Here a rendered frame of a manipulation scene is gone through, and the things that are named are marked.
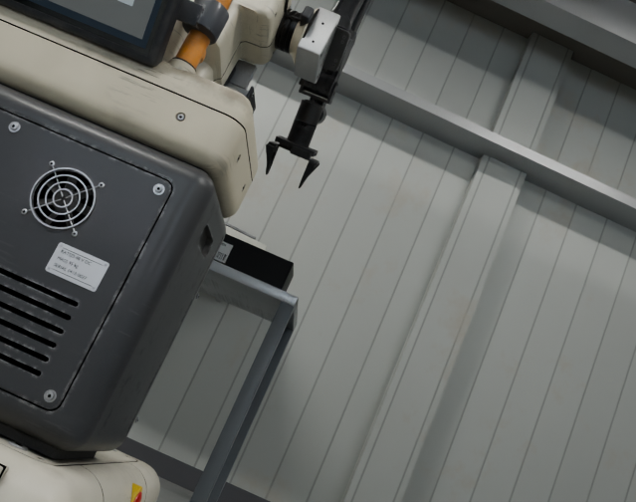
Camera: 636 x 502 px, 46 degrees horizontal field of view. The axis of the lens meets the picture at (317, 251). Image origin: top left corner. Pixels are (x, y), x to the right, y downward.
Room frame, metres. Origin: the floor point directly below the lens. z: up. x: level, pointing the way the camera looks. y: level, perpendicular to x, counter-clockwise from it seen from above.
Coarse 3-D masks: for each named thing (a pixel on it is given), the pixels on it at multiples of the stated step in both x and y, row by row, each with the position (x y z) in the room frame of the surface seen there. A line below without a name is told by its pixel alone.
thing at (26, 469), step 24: (0, 456) 0.88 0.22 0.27; (24, 456) 0.90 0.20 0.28; (48, 456) 0.98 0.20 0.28; (96, 456) 1.20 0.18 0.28; (120, 456) 1.37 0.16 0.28; (0, 480) 0.86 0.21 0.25; (24, 480) 0.86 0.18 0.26; (48, 480) 0.87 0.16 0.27; (72, 480) 0.92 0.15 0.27; (96, 480) 1.02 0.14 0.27; (120, 480) 1.15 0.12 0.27; (144, 480) 1.32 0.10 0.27
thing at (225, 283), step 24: (216, 264) 2.09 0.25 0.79; (216, 288) 2.35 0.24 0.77; (240, 288) 2.16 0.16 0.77; (264, 288) 2.08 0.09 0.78; (264, 312) 2.39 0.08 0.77; (288, 312) 2.07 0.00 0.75; (288, 336) 2.48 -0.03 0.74; (264, 360) 2.07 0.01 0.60; (264, 384) 2.48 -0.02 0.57; (240, 408) 2.07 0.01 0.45; (240, 432) 2.48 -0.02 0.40; (216, 456) 2.07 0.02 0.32; (216, 480) 2.10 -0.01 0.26
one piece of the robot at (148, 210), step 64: (0, 64) 0.95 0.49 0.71; (64, 64) 0.95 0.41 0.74; (128, 64) 0.94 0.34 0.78; (192, 64) 0.96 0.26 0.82; (0, 128) 0.95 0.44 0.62; (64, 128) 0.94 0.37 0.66; (128, 128) 0.95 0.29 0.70; (192, 128) 0.93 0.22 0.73; (0, 192) 0.95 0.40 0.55; (64, 192) 0.95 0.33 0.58; (128, 192) 0.94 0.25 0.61; (192, 192) 0.93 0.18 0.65; (0, 256) 0.94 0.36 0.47; (64, 256) 0.94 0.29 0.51; (128, 256) 0.93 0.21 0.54; (192, 256) 1.01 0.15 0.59; (0, 320) 0.95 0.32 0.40; (64, 320) 0.94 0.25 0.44; (128, 320) 0.93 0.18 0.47; (0, 384) 0.94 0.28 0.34; (64, 384) 0.93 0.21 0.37; (128, 384) 1.01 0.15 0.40; (64, 448) 0.95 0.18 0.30
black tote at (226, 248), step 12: (228, 240) 2.20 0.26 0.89; (240, 240) 2.20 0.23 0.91; (228, 252) 2.20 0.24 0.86; (240, 252) 2.20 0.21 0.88; (252, 252) 2.20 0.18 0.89; (264, 252) 2.20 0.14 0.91; (228, 264) 2.20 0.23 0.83; (240, 264) 2.20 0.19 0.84; (252, 264) 2.20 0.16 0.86; (264, 264) 2.19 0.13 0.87; (276, 264) 2.19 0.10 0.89; (288, 264) 2.19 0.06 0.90; (252, 276) 2.20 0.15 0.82; (264, 276) 2.19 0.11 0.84; (276, 276) 2.19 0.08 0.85; (288, 276) 2.21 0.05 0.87
